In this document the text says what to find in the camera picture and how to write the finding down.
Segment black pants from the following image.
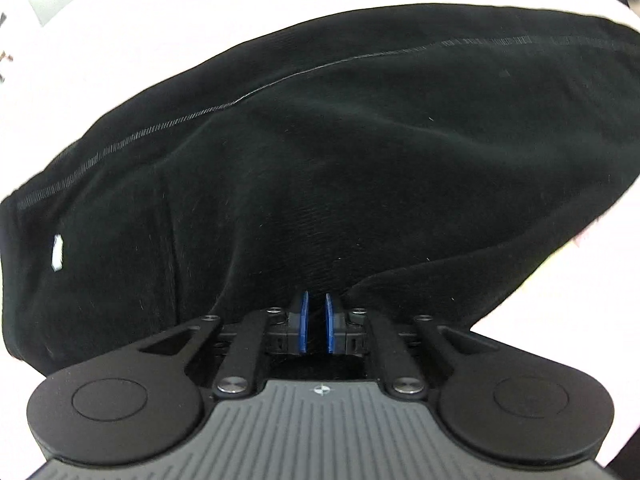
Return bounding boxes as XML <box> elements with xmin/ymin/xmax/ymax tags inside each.
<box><xmin>1</xmin><ymin>4</ymin><xmax>639</xmax><ymax>375</ymax></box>

